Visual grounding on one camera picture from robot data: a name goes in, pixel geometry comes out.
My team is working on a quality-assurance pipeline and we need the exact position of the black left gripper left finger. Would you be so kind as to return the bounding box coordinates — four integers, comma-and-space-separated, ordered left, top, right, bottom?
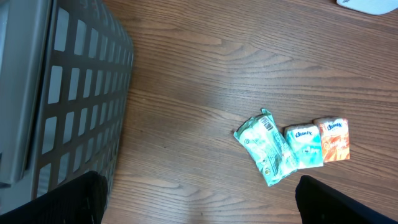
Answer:
1, 171, 108, 224

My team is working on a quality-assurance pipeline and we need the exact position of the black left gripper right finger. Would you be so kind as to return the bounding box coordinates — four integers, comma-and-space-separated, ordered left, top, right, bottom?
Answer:
295, 175, 397, 224

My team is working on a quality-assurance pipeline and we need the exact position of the teal tissue pack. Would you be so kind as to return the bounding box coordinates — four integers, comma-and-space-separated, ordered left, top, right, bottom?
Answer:
284, 124, 324, 169

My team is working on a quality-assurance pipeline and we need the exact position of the orange tissue pack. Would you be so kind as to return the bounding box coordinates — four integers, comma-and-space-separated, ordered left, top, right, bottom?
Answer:
313, 117, 350, 162

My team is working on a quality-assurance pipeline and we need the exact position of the mint green wipes pack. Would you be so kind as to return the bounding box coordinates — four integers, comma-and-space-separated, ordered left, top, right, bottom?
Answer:
234, 108, 299, 186

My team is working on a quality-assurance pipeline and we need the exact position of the white barcode scanner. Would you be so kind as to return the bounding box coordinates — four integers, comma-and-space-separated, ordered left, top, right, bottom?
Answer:
336, 0, 397, 16

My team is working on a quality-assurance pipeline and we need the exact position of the grey plastic basket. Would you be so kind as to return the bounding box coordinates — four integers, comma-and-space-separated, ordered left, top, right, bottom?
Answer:
1, 0, 134, 213

